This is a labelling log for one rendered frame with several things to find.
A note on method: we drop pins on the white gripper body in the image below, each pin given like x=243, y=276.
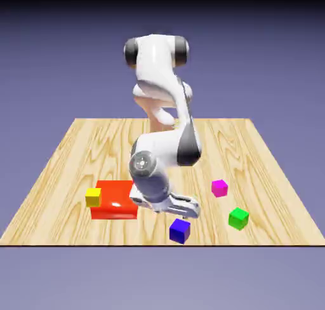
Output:
x=183, y=206

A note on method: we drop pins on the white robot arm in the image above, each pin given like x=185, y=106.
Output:
x=162, y=61

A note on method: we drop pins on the small blue cube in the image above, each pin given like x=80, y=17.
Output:
x=179, y=230

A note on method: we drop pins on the small magenta cube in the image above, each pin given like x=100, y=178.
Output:
x=219, y=188

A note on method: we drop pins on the small green cube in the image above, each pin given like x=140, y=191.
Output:
x=238, y=218

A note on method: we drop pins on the small yellow cube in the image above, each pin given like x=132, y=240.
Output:
x=93, y=197

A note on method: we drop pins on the large red box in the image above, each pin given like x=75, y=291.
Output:
x=114, y=198

